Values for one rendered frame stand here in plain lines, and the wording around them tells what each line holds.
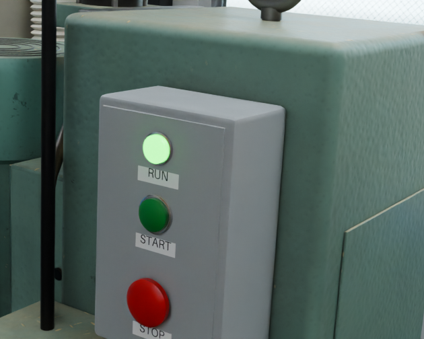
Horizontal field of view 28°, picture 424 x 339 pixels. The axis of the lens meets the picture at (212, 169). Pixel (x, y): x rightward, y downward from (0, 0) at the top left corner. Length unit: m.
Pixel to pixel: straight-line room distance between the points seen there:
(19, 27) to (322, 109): 1.99
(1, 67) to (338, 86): 0.34
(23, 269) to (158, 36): 0.28
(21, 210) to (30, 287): 0.07
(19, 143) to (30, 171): 0.04
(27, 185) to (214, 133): 0.29
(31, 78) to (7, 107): 0.03
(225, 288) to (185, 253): 0.03
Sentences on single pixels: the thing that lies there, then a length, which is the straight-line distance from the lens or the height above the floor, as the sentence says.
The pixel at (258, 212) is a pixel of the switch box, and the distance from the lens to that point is 0.50.
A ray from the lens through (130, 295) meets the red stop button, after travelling 0.52.
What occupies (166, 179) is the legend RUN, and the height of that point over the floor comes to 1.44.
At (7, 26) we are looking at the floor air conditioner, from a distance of 2.41.
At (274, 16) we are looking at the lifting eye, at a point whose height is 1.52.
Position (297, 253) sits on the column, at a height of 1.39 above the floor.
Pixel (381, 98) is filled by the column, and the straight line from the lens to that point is 0.56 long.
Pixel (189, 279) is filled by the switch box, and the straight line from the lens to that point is 0.50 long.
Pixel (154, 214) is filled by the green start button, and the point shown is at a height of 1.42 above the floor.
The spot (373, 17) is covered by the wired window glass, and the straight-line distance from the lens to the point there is 2.13.
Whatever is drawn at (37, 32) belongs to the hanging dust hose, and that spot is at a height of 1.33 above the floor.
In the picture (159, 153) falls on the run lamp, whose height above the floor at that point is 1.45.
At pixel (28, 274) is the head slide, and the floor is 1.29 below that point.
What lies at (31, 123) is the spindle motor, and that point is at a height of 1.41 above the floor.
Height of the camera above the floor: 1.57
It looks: 14 degrees down
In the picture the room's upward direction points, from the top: 3 degrees clockwise
